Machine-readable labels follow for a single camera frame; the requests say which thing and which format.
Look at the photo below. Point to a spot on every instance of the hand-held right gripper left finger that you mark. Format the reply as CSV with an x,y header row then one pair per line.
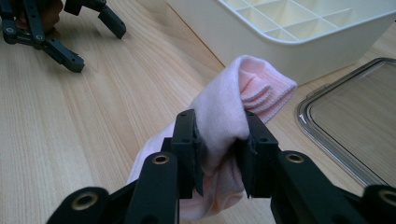
x,y
183,155

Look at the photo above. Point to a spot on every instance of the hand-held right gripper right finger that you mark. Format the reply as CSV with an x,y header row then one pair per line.
x,y
264,161

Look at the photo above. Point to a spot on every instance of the pink sock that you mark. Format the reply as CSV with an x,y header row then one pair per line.
x,y
218,112

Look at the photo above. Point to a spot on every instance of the transparent box lid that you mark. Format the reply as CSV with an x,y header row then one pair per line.
x,y
358,118

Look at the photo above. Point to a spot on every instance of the white compartment storage box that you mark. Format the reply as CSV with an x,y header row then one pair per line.
x,y
249,46

